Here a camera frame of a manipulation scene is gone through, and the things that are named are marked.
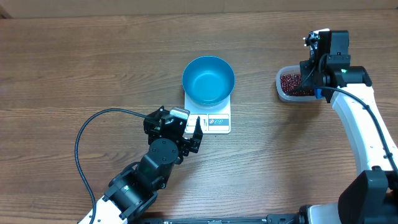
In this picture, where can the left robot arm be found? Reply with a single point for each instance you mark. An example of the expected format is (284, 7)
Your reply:
(134, 189)

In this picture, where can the blue plastic measuring scoop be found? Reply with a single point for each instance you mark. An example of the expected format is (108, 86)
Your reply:
(318, 93)

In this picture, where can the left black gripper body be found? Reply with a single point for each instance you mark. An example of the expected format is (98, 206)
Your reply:
(186, 145)

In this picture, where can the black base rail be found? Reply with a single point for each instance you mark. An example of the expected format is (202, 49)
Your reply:
(301, 217)

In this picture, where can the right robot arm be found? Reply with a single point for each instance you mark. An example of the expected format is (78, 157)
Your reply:
(372, 196)

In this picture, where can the clear plastic food container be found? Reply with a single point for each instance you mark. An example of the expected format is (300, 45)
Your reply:
(295, 69)

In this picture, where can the red adzuki beans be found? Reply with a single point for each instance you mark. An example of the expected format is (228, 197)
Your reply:
(290, 83)

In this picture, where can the white digital kitchen scale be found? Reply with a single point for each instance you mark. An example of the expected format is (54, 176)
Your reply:
(213, 119)

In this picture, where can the teal blue bowl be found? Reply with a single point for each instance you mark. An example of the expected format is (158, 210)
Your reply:
(208, 80)

